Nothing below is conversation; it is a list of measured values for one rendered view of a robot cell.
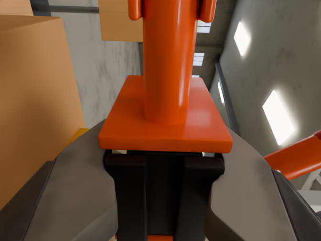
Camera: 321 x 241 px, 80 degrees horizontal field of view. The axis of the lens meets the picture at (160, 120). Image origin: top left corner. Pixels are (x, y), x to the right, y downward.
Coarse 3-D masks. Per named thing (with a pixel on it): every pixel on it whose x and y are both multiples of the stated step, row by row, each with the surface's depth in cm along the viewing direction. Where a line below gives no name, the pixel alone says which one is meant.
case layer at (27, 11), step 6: (0, 0) 63; (6, 0) 65; (12, 0) 68; (18, 0) 70; (24, 0) 73; (0, 6) 63; (6, 6) 65; (12, 6) 68; (18, 6) 70; (24, 6) 74; (30, 6) 77; (0, 12) 63; (6, 12) 65; (12, 12) 68; (18, 12) 70; (24, 12) 74; (30, 12) 77
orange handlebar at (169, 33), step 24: (144, 0) 7; (168, 0) 6; (192, 0) 7; (144, 24) 7; (168, 24) 7; (192, 24) 7; (144, 48) 8; (168, 48) 7; (192, 48) 8; (144, 72) 8; (168, 72) 8; (144, 96) 9; (168, 96) 8; (168, 120) 9
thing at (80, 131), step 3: (78, 129) 30; (81, 129) 30; (84, 129) 30; (87, 129) 30; (78, 132) 29; (81, 132) 29; (84, 132) 29; (75, 135) 28; (78, 135) 28; (75, 138) 28; (72, 141) 27
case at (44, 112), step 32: (0, 32) 15; (32, 32) 19; (64, 32) 25; (0, 64) 15; (32, 64) 19; (64, 64) 25; (0, 96) 15; (32, 96) 19; (64, 96) 25; (0, 128) 15; (32, 128) 19; (64, 128) 26; (0, 160) 15; (32, 160) 19; (0, 192) 15
